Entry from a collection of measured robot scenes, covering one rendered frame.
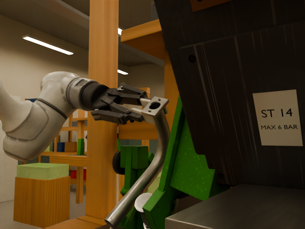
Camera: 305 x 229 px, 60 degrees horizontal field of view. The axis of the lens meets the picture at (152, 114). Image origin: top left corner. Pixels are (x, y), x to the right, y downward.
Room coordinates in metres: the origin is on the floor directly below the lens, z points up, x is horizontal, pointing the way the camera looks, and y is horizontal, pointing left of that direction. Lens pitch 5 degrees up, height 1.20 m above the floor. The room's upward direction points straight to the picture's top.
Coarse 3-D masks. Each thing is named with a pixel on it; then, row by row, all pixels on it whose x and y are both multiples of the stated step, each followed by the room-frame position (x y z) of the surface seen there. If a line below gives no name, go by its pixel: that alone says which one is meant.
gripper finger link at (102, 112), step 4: (92, 112) 0.64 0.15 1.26; (96, 112) 0.64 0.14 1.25; (100, 112) 0.64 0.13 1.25; (104, 112) 0.63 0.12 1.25; (108, 112) 0.63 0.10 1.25; (112, 112) 0.62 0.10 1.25; (100, 116) 0.64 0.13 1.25; (104, 116) 0.63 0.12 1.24; (108, 116) 0.62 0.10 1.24; (112, 116) 0.62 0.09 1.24; (116, 116) 0.61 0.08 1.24; (120, 116) 0.60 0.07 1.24; (96, 120) 0.66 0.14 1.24; (104, 120) 0.65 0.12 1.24; (108, 120) 0.64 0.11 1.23; (112, 120) 0.63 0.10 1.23; (116, 120) 0.62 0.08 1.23; (120, 120) 0.63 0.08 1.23
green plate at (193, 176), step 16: (176, 112) 0.42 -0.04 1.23; (176, 128) 0.42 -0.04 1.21; (176, 144) 0.42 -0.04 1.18; (192, 144) 0.41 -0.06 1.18; (176, 160) 0.43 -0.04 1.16; (192, 160) 0.41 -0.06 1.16; (176, 176) 0.43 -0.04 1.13; (192, 176) 0.41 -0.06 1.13; (208, 176) 0.40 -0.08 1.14; (176, 192) 0.47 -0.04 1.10; (192, 192) 0.41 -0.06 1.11; (208, 192) 0.40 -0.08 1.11
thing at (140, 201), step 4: (140, 196) 0.47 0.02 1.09; (144, 196) 0.46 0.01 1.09; (148, 196) 0.46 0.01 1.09; (136, 200) 0.46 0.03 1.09; (140, 200) 0.46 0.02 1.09; (144, 200) 0.46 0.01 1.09; (136, 204) 0.45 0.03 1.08; (140, 204) 0.45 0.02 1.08; (136, 208) 0.45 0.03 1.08; (140, 208) 0.45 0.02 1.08; (140, 212) 0.45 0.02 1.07; (144, 216) 0.46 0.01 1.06; (144, 220) 0.47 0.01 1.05; (144, 224) 0.50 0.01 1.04; (148, 224) 0.47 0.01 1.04; (144, 228) 0.49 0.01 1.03; (148, 228) 0.48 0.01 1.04
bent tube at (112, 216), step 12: (144, 108) 0.58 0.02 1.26; (156, 108) 0.60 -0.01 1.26; (168, 132) 0.62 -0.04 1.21; (156, 156) 0.64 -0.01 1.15; (156, 168) 0.63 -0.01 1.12; (144, 180) 0.61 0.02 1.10; (132, 192) 0.59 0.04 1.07; (120, 204) 0.57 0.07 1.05; (132, 204) 0.58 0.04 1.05; (108, 216) 0.56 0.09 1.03; (120, 216) 0.56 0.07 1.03
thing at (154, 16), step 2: (152, 2) 0.82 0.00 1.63; (152, 4) 0.82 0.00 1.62; (154, 4) 0.81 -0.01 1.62; (152, 6) 0.82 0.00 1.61; (154, 6) 0.81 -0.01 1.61; (152, 8) 0.82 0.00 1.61; (154, 8) 0.81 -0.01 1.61; (152, 10) 0.82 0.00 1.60; (154, 10) 0.81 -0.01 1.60; (156, 10) 0.81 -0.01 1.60; (152, 12) 0.82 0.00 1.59; (154, 12) 0.81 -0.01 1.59; (156, 12) 0.81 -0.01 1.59; (152, 14) 0.82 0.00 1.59; (154, 14) 0.81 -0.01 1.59; (156, 14) 0.81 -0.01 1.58; (152, 16) 0.82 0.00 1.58; (154, 16) 0.81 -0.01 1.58; (156, 16) 0.81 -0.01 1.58; (152, 18) 0.82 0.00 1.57; (154, 18) 0.81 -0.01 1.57; (156, 18) 0.81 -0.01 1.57; (152, 20) 0.82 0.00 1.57
